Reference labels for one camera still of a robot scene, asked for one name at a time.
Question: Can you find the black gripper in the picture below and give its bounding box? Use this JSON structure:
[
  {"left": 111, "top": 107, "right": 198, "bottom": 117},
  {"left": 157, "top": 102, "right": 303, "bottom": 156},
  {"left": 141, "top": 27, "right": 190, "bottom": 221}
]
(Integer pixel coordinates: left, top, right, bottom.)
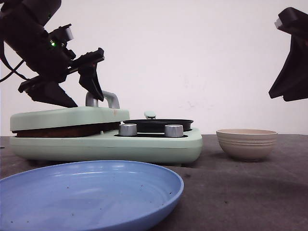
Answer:
[{"left": 4, "top": 25, "right": 104, "bottom": 108}]

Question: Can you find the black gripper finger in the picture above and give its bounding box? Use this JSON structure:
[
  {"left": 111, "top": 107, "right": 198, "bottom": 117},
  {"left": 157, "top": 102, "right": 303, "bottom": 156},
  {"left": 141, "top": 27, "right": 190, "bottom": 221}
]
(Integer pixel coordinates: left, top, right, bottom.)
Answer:
[{"left": 269, "top": 35, "right": 308, "bottom": 102}]

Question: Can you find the white bread slice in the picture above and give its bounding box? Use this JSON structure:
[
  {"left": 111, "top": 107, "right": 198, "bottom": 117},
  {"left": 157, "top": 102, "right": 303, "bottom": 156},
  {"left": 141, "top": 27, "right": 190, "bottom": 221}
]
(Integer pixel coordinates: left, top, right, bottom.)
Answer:
[{"left": 13, "top": 122, "right": 120, "bottom": 138}]

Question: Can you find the beige ribbed bowl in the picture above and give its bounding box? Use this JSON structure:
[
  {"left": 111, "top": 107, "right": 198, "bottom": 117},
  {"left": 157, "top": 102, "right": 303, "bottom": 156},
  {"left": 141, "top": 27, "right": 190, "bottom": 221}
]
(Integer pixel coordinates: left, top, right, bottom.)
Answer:
[{"left": 216, "top": 128, "right": 278, "bottom": 162}]

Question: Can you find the breakfast maker hinged lid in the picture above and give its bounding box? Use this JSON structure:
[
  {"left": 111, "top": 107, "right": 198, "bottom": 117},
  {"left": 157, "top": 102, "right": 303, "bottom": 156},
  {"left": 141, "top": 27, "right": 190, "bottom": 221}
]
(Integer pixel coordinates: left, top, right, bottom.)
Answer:
[{"left": 10, "top": 91, "right": 129, "bottom": 132}]

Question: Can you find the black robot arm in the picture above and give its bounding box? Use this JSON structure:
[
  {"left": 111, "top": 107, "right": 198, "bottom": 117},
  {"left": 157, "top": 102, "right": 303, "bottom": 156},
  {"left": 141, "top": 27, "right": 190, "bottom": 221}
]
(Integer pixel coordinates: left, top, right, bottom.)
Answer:
[{"left": 0, "top": 0, "right": 104, "bottom": 108}]

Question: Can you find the mint green breakfast maker base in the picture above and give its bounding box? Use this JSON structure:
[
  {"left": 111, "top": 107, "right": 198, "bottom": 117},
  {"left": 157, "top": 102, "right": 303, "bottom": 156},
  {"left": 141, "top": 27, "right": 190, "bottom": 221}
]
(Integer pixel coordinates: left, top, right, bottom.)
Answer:
[{"left": 10, "top": 128, "right": 203, "bottom": 164}]

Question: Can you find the left silver control knob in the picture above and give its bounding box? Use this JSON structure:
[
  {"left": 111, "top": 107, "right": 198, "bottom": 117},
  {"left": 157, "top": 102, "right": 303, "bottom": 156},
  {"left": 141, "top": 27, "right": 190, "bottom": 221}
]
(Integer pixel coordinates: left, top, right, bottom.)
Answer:
[{"left": 118, "top": 124, "right": 138, "bottom": 136}]

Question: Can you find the silver control knob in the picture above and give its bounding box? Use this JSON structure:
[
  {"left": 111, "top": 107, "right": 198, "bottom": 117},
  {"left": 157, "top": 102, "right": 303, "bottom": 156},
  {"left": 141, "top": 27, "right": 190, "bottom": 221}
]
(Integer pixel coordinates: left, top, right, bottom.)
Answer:
[
  {"left": 118, "top": 124, "right": 138, "bottom": 136},
  {"left": 164, "top": 124, "right": 184, "bottom": 138}
]

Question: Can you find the small black frying pan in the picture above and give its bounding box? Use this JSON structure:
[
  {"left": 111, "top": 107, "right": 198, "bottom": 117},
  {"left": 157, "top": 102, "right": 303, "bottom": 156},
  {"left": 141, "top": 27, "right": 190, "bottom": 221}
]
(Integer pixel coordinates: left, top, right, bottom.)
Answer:
[{"left": 123, "top": 111, "right": 193, "bottom": 133}]

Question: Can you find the right silver control knob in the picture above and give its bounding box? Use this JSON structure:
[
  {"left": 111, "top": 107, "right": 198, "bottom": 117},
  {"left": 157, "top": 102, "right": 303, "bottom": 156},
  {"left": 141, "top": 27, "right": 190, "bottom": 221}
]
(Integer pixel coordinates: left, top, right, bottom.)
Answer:
[{"left": 164, "top": 124, "right": 184, "bottom": 138}]

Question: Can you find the blue round plate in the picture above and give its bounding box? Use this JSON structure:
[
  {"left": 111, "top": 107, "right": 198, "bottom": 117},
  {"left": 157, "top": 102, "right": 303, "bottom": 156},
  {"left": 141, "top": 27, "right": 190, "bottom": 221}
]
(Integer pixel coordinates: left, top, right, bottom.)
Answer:
[{"left": 0, "top": 161, "right": 184, "bottom": 231}]

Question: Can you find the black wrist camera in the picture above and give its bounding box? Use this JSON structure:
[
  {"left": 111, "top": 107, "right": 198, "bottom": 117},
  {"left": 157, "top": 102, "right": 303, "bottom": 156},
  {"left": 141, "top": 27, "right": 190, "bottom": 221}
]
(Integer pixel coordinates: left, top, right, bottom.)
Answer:
[
  {"left": 274, "top": 7, "right": 308, "bottom": 39},
  {"left": 49, "top": 24, "right": 73, "bottom": 47}
]

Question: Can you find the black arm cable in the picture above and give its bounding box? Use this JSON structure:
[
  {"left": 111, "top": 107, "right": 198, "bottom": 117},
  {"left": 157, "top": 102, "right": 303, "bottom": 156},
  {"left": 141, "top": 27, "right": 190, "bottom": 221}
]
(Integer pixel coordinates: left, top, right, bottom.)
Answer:
[{"left": 0, "top": 40, "right": 31, "bottom": 84}]

